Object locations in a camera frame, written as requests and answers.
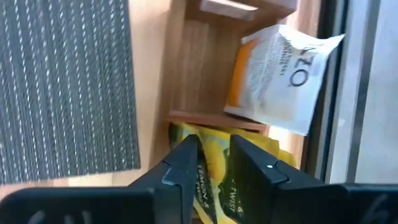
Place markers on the yellow green lemon tea packet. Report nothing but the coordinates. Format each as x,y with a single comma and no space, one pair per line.
217,161
178,133

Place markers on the white orange Tazo tea packet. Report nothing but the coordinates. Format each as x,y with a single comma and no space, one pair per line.
280,84

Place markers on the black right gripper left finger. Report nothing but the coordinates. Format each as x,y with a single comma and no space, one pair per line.
149,199

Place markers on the brown wooden tea organizer box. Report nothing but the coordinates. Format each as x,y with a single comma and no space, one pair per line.
199,68

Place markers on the black aluminium table frame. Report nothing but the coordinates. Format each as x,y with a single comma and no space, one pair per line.
332,12

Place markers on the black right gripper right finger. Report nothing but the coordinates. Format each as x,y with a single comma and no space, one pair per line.
280,199

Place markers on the dark grey woven placemat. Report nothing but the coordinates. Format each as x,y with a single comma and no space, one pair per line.
62,93

